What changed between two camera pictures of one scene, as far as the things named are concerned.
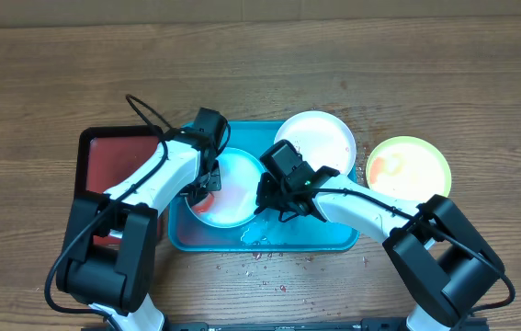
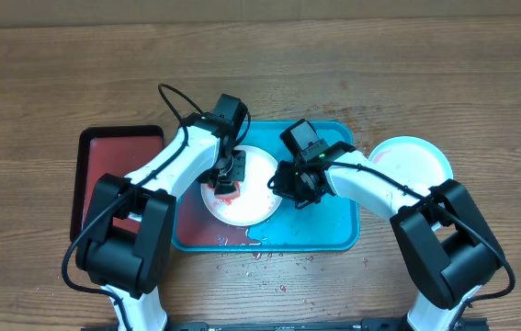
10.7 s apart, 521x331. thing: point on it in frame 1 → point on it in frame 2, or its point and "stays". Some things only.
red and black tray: (110, 157) stays
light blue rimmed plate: (236, 201) → (414, 159)
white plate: (322, 139) → (259, 194)
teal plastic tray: (304, 232) stays
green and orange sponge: (205, 204) → (229, 198)
